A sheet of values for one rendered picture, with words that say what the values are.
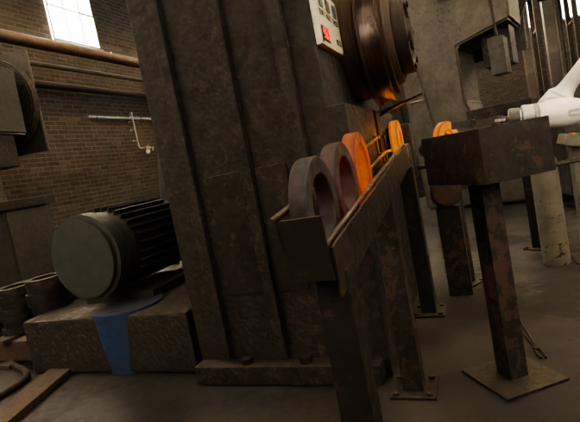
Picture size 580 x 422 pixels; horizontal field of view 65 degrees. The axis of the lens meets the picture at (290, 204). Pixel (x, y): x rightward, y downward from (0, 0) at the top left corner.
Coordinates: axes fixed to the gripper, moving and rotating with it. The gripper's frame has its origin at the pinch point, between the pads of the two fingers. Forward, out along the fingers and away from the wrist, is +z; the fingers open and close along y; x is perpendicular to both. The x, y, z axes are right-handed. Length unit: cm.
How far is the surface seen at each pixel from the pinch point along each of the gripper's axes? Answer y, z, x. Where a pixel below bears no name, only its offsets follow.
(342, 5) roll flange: -19, 37, 47
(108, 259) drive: -44, 139, -39
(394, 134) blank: -7.3, 24.3, -0.8
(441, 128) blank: 35.7, 8.8, -0.1
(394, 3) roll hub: -13, 20, 46
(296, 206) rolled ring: -121, 24, -12
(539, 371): -50, -17, -73
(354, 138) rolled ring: -81, 23, -1
